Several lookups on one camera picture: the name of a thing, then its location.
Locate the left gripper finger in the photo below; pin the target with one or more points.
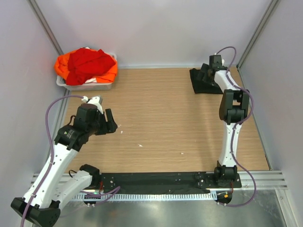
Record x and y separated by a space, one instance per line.
109 115
110 127

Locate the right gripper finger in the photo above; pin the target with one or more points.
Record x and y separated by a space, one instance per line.
200 76
204 67

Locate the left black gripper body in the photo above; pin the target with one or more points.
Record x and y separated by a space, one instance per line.
97 126

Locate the perforated metal cable rail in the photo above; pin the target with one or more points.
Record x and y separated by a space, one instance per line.
147 197

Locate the orange t shirt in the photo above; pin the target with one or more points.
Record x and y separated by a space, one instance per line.
61 66

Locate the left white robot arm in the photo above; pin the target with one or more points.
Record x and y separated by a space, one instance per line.
43 202

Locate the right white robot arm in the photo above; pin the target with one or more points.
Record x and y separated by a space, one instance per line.
233 111

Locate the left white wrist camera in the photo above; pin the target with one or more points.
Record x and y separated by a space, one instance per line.
96 100

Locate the red t shirt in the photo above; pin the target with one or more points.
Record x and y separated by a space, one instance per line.
87 66

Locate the white plastic basket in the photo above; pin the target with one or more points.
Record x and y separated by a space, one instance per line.
94 86

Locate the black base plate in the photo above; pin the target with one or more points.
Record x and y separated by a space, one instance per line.
165 183

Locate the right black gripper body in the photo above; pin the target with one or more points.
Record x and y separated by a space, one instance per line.
209 78

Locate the black t shirt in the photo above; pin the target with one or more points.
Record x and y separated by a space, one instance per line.
201 87

